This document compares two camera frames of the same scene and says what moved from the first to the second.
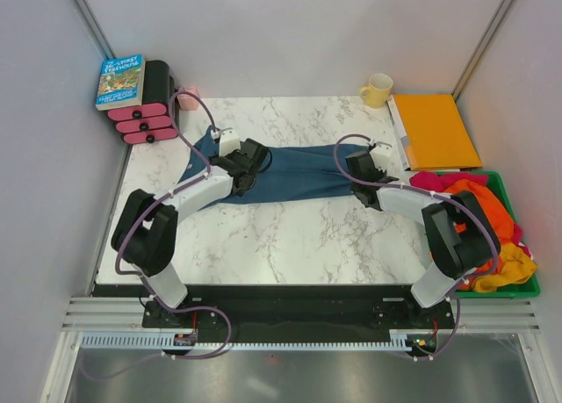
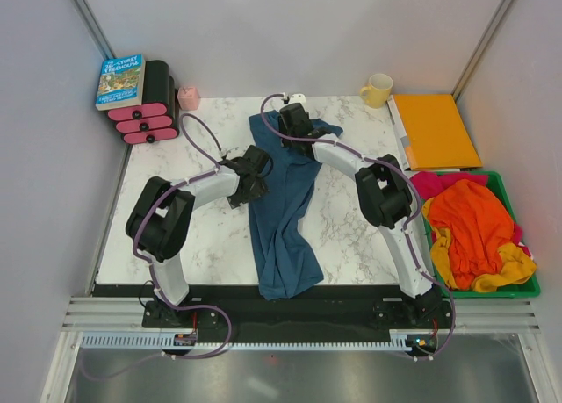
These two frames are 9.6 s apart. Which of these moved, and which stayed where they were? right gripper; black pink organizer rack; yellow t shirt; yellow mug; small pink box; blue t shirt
Moved: blue t shirt; right gripper
Stayed: yellow mug; yellow t shirt; small pink box; black pink organizer rack
